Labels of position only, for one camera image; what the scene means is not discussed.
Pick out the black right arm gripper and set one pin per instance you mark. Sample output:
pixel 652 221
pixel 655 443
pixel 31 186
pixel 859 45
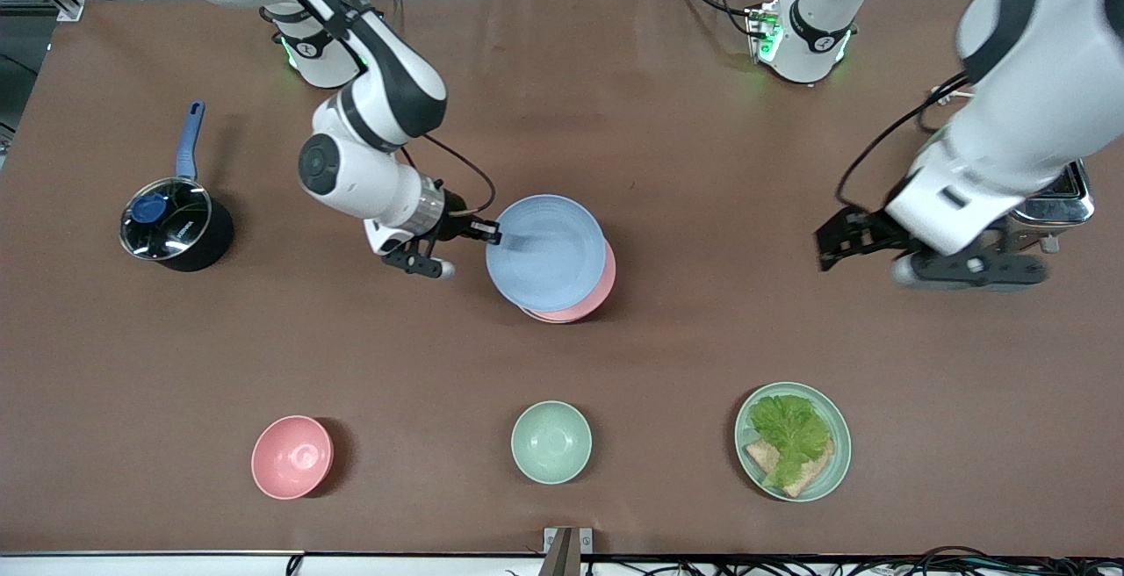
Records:
pixel 455 219

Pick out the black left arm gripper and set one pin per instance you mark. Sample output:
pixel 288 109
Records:
pixel 862 231

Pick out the blue shallow plate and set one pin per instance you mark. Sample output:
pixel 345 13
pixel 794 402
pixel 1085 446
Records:
pixel 544 251

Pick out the pink shallow plate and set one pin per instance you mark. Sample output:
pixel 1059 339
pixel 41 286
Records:
pixel 597 291

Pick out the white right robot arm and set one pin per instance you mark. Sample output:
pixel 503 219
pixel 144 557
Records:
pixel 386 93

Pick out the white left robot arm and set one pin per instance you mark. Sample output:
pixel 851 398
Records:
pixel 1019 93

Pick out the beige shallow plate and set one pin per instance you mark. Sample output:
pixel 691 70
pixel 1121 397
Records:
pixel 530 313

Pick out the green lettuce leaf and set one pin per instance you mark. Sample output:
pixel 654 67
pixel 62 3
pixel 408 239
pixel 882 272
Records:
pixel 790 435

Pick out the mint green bowl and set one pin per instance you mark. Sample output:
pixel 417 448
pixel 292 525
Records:
pixel 551 442

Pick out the green plate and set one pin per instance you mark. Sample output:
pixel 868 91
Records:
pixel 834 462

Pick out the brown bread slice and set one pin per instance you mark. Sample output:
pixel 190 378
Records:
pixel 812 475

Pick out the beige and chrome toaster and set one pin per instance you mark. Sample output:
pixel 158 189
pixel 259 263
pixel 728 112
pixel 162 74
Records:
pixel 1067 203

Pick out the pink bowl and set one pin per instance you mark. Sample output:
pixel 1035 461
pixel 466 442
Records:
pixel 291 457

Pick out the glass lid with blue knob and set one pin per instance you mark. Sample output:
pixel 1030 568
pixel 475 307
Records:
pixel 165 218

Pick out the grey metal bracket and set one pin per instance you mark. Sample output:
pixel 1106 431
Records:
pixel 567 550

